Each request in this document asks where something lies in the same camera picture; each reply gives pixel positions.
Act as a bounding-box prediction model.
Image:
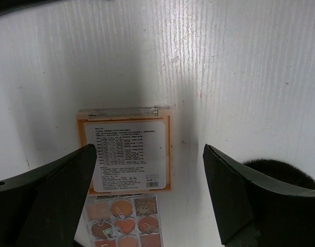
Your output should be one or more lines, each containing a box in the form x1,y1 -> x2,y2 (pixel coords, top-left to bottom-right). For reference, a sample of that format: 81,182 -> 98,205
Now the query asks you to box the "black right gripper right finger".
203,145 -> 315,246

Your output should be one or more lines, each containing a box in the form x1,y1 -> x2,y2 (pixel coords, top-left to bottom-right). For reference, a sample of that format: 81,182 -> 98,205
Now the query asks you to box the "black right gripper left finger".
0,144 -> 97,246

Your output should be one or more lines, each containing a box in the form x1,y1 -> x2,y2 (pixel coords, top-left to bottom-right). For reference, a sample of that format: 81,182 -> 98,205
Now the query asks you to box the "nine colour eyeshadow palette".
82,194 -> 164,247

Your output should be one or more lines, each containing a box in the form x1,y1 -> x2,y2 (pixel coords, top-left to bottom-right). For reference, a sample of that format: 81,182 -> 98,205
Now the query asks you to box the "peach compact with label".
76,105 -> 172,196

